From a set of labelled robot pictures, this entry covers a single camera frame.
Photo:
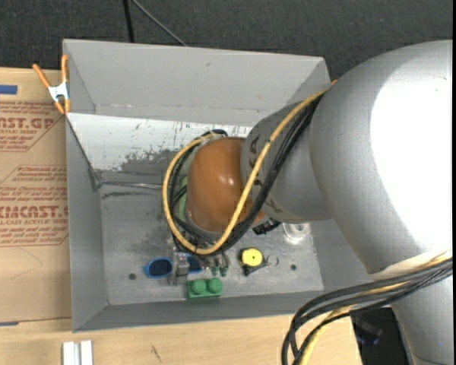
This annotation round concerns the green toy brick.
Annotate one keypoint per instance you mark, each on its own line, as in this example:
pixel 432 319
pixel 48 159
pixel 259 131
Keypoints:
pixel 205 288

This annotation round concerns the grey metal bin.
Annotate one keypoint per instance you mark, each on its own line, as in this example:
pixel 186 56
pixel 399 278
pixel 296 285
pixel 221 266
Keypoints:
pixel 137 219

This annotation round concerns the brown cardboard board, red print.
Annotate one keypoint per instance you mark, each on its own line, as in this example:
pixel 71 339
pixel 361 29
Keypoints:
pixel 26 204

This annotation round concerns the yellow and black tape measure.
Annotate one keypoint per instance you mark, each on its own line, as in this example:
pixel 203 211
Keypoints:
pixel 252 258

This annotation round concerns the blue sunglasses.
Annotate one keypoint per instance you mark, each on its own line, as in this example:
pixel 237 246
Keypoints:
pixel 157 267

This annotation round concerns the black cylinder on white bracket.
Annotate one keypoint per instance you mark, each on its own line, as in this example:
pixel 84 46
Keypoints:
pixel 265 226

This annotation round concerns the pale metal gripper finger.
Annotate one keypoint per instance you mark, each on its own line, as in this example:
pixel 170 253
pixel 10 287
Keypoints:
pixel 174 276
pixel 184 274

